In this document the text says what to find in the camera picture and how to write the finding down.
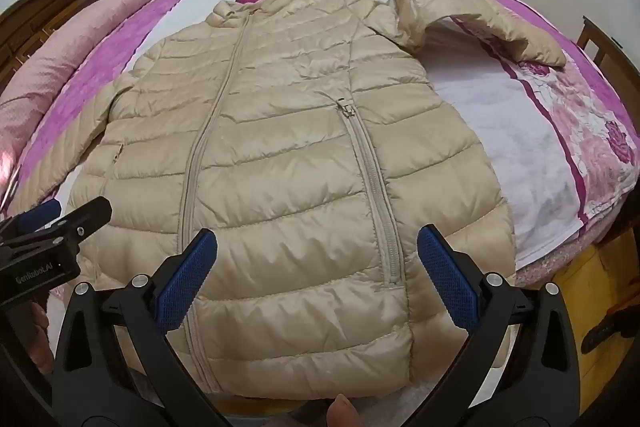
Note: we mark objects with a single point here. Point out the pink purple floral bed sheet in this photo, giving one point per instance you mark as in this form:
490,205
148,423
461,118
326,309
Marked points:
500,122

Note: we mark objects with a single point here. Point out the dark wooden headboard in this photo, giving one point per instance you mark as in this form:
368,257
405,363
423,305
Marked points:
30,17

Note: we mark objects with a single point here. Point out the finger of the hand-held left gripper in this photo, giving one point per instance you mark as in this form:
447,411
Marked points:
44,210
92,212

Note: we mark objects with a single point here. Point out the person's right hand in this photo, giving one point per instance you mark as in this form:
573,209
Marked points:
342,412

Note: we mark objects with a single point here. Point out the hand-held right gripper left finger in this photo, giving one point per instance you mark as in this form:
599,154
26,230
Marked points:
187,282

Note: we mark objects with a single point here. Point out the person's left hand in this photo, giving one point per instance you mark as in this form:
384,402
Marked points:
39,327

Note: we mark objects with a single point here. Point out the beige puffer jacket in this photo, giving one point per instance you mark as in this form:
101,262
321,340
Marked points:
280,147

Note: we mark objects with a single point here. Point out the black slipper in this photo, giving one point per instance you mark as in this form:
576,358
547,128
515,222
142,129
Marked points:
612,332

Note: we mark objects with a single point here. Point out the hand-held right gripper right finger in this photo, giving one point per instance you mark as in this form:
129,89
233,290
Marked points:
445,277

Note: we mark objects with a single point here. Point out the wooden chair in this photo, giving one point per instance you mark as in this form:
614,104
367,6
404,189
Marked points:
607,44

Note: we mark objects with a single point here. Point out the pink rolled quilt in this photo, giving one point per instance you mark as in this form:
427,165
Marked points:
60,52

